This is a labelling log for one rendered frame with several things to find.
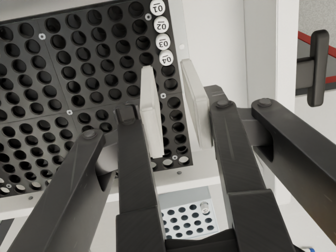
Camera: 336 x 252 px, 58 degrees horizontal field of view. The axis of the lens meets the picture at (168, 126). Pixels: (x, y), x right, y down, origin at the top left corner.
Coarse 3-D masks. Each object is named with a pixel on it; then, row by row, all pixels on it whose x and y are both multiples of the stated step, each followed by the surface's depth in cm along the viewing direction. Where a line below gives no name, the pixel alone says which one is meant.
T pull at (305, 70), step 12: (312, 36) 27; (324, 36) 26; (312, 48) 27; (324, 48) 27; (300, 60) 27; (312, 60) 27; (324, 60) 27; (300, 72) 28; (312, 72) 28; (324, 72) 28; (300, 84) 28; (312, 84) 29; (324, 84) 28; (312, 96) 29
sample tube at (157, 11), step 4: (152, 0) 25; (156, 0) 24; (160, 0) 24; (152, 4) 24; (156, 4) 24; (160, 4) 24; (152, 8) 24; (156, 8) 24; (160, 8) 24; (164, 8) 24; (152, 12) 24; (156, 12) 24; (160, 12) 24
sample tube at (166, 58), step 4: (160, 52) 27; (164, 52) 26; (168, 52) 26; (160, 56) 26; (164, 56) 26; (168, 56) 26; (172, 56) 26; (160, 60) 26; (164, 60) 26; (168, 60) 26; (172, 60) 26; (164, 64) 27; (168, 64) 27
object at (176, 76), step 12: (168, 12) 26; (168, 24) 26; (156, 36) 27; (156, 48) 27; (168, 48) 27; (156, 60) 28; (180, 84) 29; (168, 96) 29; (180, 96) 29; (168, 108) 30; (180, 108) 30; (168, 120) 31; (180, 120) 31; (180, 132) 31; (180, 144) 32; (180, 156) 33
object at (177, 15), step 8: (168, 0) 30; (176, 0) 30; (176, 8) 30; (176, 16) 31; (176, 24) 31; (184, 24) 31; (176, 32) 32; (184, 32) 32; (176, 40) 32; (184, 40) 32; (176, 48) 32; (184, 48) 32; (176, 56) 33; (184, 56) 33
